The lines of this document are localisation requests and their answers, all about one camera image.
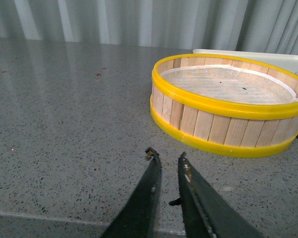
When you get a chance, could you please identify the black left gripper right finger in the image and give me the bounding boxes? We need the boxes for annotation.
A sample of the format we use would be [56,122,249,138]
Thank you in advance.
[169,152,263,238]

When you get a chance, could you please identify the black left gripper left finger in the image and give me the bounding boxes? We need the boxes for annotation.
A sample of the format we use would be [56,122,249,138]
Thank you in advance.
[101,147,162,238]

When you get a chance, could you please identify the white rectangular tray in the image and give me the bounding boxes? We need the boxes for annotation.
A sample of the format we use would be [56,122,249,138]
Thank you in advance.
[193,49,298,75]

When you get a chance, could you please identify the yellow rimmed wooden steamer basket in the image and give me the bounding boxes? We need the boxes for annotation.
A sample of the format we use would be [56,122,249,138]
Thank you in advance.
[150,54,298,158]

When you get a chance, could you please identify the white mesh steamer liner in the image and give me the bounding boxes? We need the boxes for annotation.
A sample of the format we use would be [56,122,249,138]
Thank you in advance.
[160,64,298,105]

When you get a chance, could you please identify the grey pleated curtain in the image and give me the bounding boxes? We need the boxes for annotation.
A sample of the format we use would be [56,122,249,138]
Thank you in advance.
[0,0,298,55]

